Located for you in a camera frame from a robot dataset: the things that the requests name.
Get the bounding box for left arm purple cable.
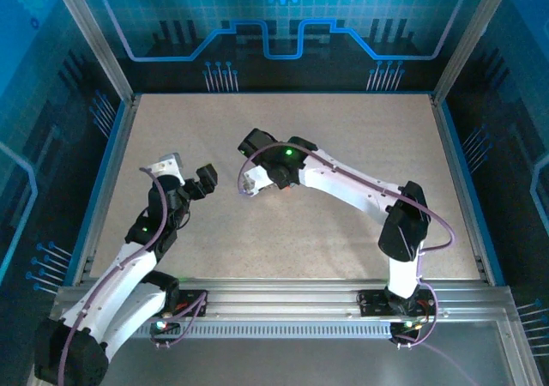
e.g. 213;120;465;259
59;166;210;386

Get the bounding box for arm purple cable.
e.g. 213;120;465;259
59;166;210;386
236;142;455;351

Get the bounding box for aluminium side rail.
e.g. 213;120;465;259
70;95;142;286
430;93;505;286

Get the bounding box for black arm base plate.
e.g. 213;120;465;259
162;286;210;318
358;289;437;318

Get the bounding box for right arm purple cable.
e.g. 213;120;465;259
236;142;455;351

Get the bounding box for aluminium mounting rail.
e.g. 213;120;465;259
53;276;516;325

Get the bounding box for grey slotted cable duct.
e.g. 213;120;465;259
130;322;394;341

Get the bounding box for aluminium frame post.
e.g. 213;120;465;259
431;0;518;104
45;0;137;104

